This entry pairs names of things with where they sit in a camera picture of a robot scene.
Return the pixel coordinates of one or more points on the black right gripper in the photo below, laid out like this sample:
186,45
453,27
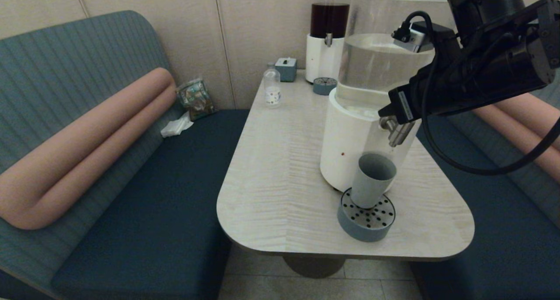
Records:
468,88

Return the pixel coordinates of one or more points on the large round perforated drip tray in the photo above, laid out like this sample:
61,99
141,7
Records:
364,231

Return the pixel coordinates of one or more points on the dark blue seat cushion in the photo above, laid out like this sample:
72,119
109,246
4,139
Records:
153,212
503,238

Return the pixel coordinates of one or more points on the metal water dispenser tap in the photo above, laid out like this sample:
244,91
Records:
399,136

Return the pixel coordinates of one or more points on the grey-blue plastic cup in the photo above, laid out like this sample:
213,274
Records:
371,186

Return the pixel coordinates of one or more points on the small round drip tray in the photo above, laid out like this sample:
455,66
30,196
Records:
323,88

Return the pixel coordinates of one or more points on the grey table pedestal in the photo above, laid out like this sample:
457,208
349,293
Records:
313,267

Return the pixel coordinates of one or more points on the dark drink dispenser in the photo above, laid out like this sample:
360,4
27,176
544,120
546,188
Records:
321,59

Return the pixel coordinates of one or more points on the large clear water dispenser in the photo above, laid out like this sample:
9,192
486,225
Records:
350,138

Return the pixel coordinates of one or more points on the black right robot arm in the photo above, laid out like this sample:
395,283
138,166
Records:
485,2

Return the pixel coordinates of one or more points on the small metal drink tap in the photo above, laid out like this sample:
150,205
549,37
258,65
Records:
328,40

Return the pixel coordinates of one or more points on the green printed snack bag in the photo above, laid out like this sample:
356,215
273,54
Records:
197,100

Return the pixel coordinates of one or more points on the clear bottle with white label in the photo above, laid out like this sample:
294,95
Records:
271,94

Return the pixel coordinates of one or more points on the blue-grey tissue box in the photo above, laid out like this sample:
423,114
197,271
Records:
286,69

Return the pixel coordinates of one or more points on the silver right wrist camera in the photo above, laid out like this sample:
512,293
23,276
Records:
410,38

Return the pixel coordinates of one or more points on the crumpled white tissue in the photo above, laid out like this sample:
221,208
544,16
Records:
177,126

